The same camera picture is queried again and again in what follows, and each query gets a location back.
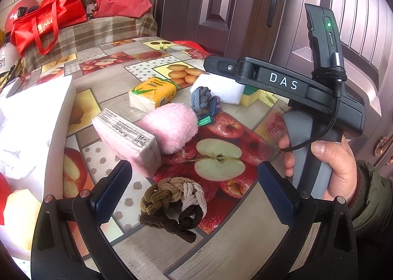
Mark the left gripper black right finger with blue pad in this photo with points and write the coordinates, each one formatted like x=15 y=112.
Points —
x=333 y=254

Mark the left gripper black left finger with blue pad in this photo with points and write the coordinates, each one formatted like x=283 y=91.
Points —
x=54 y=254

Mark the yellow green scrub sponge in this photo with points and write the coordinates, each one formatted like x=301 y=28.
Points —
x=249 y=96

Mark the blue grey knotted rope toy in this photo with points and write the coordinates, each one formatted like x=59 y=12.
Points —
x=204 y=104

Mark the brown white knotted rope toy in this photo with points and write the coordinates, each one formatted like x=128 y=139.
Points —
x=176 y=205

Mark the pink white tissue pack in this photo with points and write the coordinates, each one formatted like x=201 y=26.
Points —
x=129 y=142

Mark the pink fluffy plush toy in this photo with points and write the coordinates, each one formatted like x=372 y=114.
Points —
x=173 y=125

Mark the yellow bamboo tissue pack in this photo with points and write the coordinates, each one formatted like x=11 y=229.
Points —
x=152 y=94

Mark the dark green jacket sleeve forearm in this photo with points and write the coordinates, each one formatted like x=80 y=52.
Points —
x=371 y=208

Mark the brass door knob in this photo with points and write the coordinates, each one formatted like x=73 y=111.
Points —
x=382 y=146

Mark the red apple plush toy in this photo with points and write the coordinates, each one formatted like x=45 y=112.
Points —
x=5 y=191

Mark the dark wooden door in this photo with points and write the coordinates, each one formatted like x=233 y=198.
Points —
x=236 y=28

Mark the fruit pattern tablecloth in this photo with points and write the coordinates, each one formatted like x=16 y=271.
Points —
x=240 y=230

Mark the white storage box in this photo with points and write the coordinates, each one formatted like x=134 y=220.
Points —
x=34 y=125

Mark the white safety helmet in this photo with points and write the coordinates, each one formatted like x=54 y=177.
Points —
x=9 y=56

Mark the plaid brown cloth cover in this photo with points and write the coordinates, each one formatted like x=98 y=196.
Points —
x=93 y=33

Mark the red helmet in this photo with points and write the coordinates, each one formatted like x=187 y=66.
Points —
x=20 y=9

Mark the black door handle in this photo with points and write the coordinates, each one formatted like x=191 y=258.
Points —
x=271 y=12

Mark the red tote bag with handles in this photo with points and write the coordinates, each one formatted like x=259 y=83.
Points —
x=42 y=26

